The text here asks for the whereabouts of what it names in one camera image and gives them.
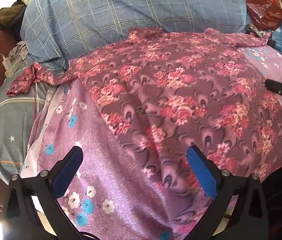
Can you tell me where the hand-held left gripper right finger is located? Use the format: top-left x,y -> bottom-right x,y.
186,145 -> 269,240

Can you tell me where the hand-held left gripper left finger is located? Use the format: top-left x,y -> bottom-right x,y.
3,145 -> 99,240

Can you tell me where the maroon floral shirt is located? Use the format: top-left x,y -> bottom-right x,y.
6,27 -> 282,235

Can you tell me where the purple floral blanket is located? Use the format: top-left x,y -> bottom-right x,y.
21,42 -> 282,240

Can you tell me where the red plastic bag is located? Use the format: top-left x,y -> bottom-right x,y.
245,0 -> 282,31

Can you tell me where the grey star-print quilt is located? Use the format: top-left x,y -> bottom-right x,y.
0,79 -> 54,183

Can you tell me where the white charger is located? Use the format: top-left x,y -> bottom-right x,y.
2,56 -> 13,71

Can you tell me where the grey crumpled cloth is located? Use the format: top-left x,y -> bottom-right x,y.
8,41 -> 29,61

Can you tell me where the blue plaid pillow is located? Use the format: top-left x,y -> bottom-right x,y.
20,0 -> 254,71

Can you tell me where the olive green cloth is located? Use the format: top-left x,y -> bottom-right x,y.
0,0 -> 27,28

